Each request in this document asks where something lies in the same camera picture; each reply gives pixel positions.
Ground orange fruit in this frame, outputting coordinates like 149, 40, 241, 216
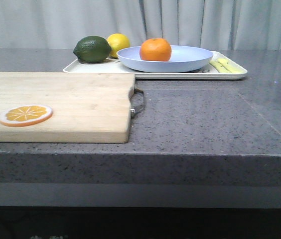
140, 38, 172, 61

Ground light blue plate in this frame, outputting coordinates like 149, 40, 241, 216
117, 45, 214, 73

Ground cream white tray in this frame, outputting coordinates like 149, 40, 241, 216
63, 51, 248, 80

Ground yellow-green item on tray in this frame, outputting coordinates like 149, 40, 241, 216
209, 58, 244, 74

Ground wooden cutting board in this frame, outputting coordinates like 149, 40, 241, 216
0, 72, 135, 143

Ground yellow lemon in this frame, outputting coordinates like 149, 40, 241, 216
107, 33, 130, 58

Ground green lime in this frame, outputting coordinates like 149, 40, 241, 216
73, 36, 112, 63

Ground orange slice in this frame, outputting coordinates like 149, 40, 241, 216
0, 104, 53, 127

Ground grey curtain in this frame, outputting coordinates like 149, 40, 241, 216
0, 0, 281, 50

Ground metal cutting board handle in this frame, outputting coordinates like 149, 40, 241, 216
130, 86, 145, 118

